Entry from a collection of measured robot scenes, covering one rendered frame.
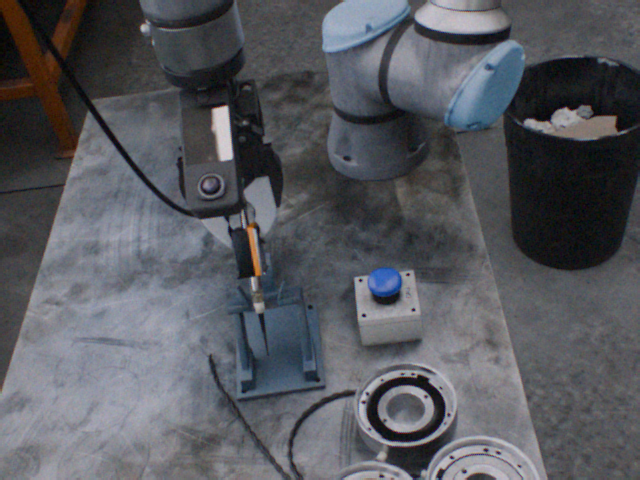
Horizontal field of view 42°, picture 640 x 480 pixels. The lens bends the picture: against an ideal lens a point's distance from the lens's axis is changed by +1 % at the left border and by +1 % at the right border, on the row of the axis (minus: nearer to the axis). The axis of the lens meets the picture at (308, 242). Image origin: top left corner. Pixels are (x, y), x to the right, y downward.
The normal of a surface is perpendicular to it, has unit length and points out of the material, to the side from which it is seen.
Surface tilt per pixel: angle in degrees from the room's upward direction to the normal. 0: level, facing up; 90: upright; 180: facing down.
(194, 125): 31
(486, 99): 97
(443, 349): 0
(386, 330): 90
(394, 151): 72
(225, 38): 90
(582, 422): 0
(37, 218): 0
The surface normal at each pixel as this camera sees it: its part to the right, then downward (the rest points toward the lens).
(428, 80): -0.66, 0.37
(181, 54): -0.25, 0.68
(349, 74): -0.64, 0.58
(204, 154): -0.10, -0.28
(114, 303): -0.15, -0.73
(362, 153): -0.33, 0.43
